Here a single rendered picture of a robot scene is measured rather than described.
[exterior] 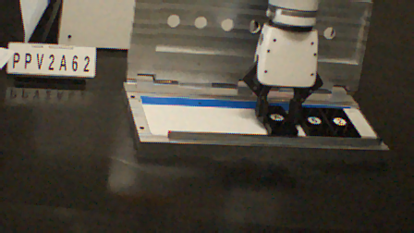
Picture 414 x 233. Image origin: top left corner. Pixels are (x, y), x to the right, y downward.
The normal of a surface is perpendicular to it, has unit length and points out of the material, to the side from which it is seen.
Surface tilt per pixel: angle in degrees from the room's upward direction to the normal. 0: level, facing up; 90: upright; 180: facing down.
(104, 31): 90
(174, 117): 0
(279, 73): 77
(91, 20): 90
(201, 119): 0
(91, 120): 0
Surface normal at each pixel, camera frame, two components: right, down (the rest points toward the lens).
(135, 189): 0.17, -0.86
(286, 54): 0.24, 0.31
